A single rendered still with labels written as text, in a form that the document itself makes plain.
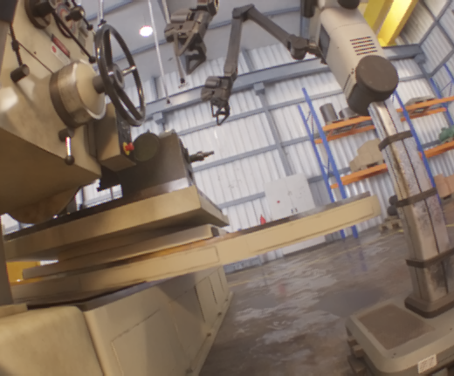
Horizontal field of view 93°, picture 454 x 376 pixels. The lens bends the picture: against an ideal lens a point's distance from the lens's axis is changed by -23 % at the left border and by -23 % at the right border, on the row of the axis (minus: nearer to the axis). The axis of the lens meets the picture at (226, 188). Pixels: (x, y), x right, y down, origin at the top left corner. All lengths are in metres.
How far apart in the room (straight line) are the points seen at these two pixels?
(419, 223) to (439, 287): 0.22
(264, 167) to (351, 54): 7.51
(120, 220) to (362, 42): 1.18
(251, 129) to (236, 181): 1.72
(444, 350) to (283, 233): 0.84
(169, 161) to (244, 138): 7.48
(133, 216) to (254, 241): 0.55
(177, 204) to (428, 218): 0.93
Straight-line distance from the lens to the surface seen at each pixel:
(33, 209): 1.35
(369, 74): 0.98
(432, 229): 0.98
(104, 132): 1.13
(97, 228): 1.30
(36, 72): 0.95
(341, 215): 1.33
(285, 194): 7.63
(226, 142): 8.66
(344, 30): 1.06
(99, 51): 0.82
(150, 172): 1.28
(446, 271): 1.00
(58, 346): 0.78
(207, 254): 1.29
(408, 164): 0.96
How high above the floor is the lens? 0.67
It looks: 12 degrees up
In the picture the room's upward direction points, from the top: 15 degrees counter-clockwise
